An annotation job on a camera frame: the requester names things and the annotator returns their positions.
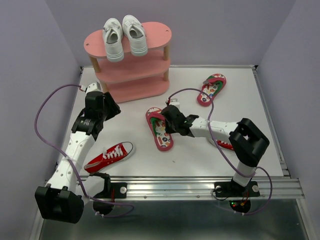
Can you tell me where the pink patterned flip-flop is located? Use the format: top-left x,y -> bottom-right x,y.
197,73 -> 227,107
145,107 -> 174,152

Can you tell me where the white sneaker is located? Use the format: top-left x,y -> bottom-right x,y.
102,18 -> 124,63
122,15 -> 148,57

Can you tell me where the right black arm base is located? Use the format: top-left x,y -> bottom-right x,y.
211,180 -> 260,214

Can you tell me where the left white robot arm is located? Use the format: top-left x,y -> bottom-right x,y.
34,90 -> 121,224

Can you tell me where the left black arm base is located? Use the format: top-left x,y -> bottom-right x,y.
89,172 -> 128,218

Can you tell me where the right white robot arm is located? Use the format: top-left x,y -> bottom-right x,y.
161,104 -> 270,195

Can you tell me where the pink three-tier shoe shelf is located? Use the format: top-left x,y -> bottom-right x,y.
83,21 -> 172,103

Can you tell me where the red canvas sneaker left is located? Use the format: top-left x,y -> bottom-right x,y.
83,141 -> 135,174

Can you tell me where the red canvas sneaker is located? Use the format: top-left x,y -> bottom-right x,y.
208,139 -> 234,151
83,141 -> 135,174

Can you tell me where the red canvas sneaker right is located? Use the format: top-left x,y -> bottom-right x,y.
208,139 -> 234,151

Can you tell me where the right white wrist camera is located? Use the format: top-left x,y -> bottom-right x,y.
167,98 -> 180,109

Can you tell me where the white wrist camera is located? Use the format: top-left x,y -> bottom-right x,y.
85,82 -> 103,95
167,98 -> 180,109

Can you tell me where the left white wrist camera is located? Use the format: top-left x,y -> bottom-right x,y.
85,82 -> 103,95

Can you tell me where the aluminium front rail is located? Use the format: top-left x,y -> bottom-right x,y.
44,176 -> 306,201

